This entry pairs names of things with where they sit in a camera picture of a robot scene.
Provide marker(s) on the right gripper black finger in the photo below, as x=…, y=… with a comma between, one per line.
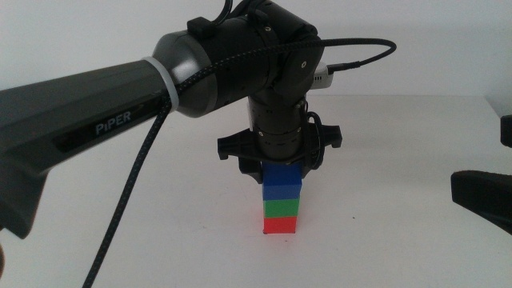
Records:
x=507, y=131
x=486, y=192

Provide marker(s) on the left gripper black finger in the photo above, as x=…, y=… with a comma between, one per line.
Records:
x=252, y=172

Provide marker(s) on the blue cube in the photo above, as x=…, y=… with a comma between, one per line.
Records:
x=282, y=182

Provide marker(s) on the green cube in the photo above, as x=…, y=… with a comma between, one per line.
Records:
x=281, y=208

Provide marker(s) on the red cube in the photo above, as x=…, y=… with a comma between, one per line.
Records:
x=280, y=225

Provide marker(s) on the black left Piper arm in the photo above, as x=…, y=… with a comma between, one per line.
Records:
x=80, y=112

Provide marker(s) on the white zip tie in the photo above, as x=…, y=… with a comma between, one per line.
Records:
x=168, y=84

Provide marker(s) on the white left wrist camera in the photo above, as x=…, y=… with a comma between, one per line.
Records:
x=322, y=78

